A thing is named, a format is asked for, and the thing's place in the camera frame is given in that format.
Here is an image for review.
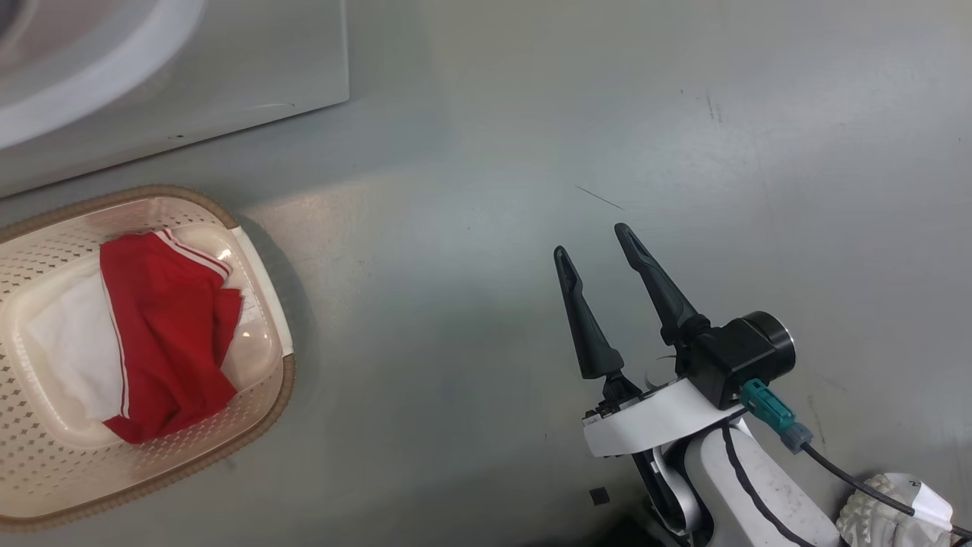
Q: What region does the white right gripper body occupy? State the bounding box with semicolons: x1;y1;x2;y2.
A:
582;371;750;458

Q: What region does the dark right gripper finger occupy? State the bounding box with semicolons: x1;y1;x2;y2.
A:
554;245;625;381
614;223;711;347

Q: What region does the red and white garment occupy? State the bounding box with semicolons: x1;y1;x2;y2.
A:
23;228;244;445

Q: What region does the cream basket with brown rim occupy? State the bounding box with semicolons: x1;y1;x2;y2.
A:
0;185;297;533

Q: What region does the white front-load washing machine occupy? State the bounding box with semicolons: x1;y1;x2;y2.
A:
0;0;350;200

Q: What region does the teal cable connector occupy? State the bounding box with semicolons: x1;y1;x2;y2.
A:
739;378;813;455

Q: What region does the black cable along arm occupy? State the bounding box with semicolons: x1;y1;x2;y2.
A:
720;424;817;547

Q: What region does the thin black camera cable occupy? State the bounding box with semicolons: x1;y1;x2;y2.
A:
801;441;972;540

